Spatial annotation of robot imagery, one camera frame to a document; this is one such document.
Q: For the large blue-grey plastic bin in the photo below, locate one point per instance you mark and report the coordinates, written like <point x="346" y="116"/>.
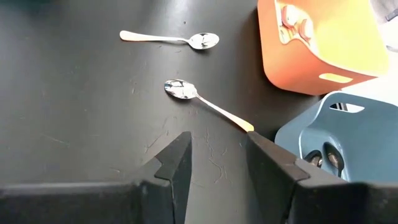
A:
<point x="367" y="140"/>

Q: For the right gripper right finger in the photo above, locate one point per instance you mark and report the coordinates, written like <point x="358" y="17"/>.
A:
<point x="280" y="186"/>

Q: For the black table mat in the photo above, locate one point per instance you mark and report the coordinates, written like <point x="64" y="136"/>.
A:
<point x="77" y="109"/>

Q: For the large orange plastic bin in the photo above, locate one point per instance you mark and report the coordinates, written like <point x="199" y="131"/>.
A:
<point x="295" y="71"/>

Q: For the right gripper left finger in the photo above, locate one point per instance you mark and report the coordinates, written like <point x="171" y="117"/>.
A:
<point x="168" y="186"/>

